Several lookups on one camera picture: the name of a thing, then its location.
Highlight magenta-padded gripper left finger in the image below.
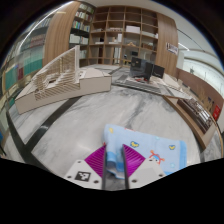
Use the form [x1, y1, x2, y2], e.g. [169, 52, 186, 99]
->
[64, 144, 109, 190]

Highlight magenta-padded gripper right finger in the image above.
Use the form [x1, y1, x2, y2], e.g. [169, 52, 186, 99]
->
[120, 143, 167, 190]

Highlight light blue printed towel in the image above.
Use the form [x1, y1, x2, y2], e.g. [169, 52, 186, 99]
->
[101, 123, 188, 181]

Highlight brown architectural model on board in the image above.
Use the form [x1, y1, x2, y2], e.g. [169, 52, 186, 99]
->
[163, 94, 218, 151]

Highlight small white architectural model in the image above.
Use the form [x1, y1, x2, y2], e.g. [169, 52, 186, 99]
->
[163, 73, 183, 90]

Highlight red bin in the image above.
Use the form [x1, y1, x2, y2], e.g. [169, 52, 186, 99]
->
[212, 103, 222, 122]

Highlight bookshelf with books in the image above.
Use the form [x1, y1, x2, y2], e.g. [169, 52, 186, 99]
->
[0, 14, 51, 134]

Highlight wooden shelf unit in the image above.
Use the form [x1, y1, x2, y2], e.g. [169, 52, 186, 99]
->
[68, 3, 179, 78]

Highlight wall poster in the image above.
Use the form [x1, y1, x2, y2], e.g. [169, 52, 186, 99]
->
[165, 42, 179, 56]

